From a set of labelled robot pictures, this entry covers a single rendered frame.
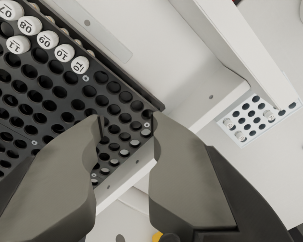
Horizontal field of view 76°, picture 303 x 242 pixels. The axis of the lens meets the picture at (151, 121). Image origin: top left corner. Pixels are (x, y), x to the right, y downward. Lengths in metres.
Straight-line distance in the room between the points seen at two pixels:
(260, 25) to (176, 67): 0.16
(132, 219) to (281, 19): 0.44
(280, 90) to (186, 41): 0.11
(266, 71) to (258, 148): 0.31
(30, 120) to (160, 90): 0.15
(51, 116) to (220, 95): 0.17
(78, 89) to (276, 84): 0.17
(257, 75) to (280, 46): 0.22
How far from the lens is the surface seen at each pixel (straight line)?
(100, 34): 0.23
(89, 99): 0.19
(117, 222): 0.42
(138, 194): 0.51
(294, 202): 0.68
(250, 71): 0.17
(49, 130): 0.22
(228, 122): 0.34
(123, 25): 0.24
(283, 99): 0.20
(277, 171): 0.56
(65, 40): 0.18
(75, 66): 0.17
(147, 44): 0.24
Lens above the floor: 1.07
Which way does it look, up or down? 59 degrees down
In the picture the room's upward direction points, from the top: 172 degrees clockwise
